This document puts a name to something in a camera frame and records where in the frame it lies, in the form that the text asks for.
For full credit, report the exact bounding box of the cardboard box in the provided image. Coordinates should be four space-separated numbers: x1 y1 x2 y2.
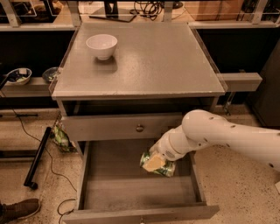
185 0 244 21

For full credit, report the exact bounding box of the black monitor stand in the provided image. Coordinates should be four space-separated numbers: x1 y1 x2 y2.
89 0 137 23

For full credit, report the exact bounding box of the black metal bar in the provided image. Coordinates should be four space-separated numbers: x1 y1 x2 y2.
24 127 52 190

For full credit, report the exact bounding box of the black floor cable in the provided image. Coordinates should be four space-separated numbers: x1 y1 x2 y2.
8 108 78 224

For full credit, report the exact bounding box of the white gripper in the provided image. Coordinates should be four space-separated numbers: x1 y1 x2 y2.
142 132 186 172

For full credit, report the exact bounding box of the brown shoe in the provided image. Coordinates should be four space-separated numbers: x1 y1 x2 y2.
0 199 40 224

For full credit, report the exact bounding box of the grey wooden drawer cabinet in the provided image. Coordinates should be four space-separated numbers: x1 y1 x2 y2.
52 22 226 154

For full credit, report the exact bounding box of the green chip bag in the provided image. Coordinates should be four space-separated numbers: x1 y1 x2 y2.
51 125 72 152

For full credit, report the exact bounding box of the white ceramic bowl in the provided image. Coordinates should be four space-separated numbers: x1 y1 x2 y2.
86 34 118 60

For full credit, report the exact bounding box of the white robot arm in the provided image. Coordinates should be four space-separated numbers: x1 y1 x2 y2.
140 109 280 177

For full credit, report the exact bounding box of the green soda can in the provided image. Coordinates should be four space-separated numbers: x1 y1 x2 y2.
140 151 176 178

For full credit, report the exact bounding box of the brass drawer knob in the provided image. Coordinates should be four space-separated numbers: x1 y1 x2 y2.
136 124 144 132

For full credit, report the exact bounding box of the closed grey top drawer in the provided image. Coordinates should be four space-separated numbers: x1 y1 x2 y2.
62 113 182 141

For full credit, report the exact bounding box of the black cable bundle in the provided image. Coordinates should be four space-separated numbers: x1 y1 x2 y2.
129 1 165 21

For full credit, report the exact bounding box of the grey side shelf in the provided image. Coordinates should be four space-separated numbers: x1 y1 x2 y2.
217 73 263 92

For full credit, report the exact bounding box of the open grey middle drawer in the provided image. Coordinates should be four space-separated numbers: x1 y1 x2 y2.
63 139 219 224

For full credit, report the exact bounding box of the dark bowl on shelf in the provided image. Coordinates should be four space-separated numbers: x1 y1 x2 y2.
42 67 59 83

